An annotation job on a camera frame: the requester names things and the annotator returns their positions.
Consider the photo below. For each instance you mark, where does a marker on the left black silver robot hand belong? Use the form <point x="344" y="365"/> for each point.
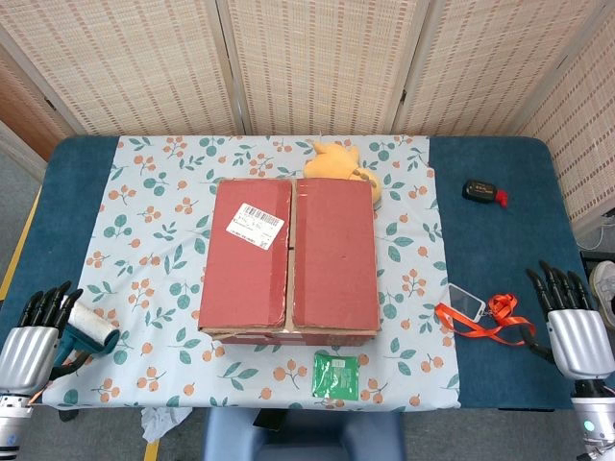
<point x="29" y="355"/>

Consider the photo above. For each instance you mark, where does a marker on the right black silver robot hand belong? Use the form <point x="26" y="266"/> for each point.
<point x="581" y="346"/>

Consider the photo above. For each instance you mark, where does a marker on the red cardboard shipping box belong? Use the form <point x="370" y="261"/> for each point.
<point x="331" y="254"/>

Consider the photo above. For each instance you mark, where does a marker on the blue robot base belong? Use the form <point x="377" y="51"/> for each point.
<point x="302" y="439"/>

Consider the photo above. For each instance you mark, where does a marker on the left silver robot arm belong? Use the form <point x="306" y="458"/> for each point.
<point x="12" y="422"/>

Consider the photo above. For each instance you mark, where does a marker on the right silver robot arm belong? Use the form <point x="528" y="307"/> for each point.
<point x="596" y="418"/>

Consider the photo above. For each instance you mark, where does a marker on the white shoe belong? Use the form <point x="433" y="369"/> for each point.
<point x="605" y="288"/>

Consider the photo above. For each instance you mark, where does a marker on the black floor case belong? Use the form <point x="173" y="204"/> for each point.
<point x="598" y="255"/>

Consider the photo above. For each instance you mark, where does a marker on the white card holder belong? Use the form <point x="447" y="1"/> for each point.
<point x="466" y="301"/>

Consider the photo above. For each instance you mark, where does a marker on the floral print tablecloth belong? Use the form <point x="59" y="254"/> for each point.
<point x="144" y="230"/>

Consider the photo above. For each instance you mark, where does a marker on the black key fob red tag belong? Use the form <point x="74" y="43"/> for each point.
<point x="478" y="189"/>

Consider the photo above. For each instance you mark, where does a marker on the green foil sachet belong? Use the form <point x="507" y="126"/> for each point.
<point x="336" y="377"/>

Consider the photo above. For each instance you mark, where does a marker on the orange plush toy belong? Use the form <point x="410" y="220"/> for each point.
<point x="331" y="163"/>

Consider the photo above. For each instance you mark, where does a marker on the woven bamboo folding screen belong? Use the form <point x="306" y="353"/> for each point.
<point x="144" y="62"/>

